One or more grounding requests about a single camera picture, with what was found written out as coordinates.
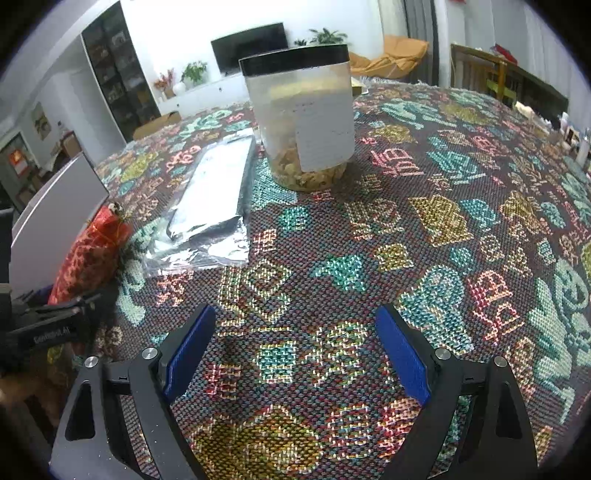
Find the orange lounge chair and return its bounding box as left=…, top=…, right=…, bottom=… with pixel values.
left=349, top=35, right=430, bottom=80

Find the clear jar black lid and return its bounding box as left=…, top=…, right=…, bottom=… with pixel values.
left=239, top=44, right=355, bottom=192

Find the wooden side table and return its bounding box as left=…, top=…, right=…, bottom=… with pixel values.
left=450, top=44, right=569, bottom=121

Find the cardboard box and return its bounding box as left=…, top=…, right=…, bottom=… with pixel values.
left=132, top=111, right=181, bottom=140

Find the green potted plant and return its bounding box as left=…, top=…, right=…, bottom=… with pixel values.
left=181, top=61, right=207, bottom=86

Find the patterned woven tablecloth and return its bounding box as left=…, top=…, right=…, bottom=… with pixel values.
left=95, top=84, right=590, bottom=479

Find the red patterned pouch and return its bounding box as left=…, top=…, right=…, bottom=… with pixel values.
left=48, top=202, right=132, bottom=305

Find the dark glass cabinet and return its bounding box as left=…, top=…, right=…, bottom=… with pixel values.
left=82, top=1, right=159, bottom=142

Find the black television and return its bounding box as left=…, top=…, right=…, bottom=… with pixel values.
left=211, top=23, right=287, bottom=76

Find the white tv console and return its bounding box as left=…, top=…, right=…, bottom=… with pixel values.
left=157, top=74, right=249, bottom=119

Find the silver plastic bag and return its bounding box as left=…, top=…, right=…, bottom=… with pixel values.
left=143, top=128, right=257, bottom=277

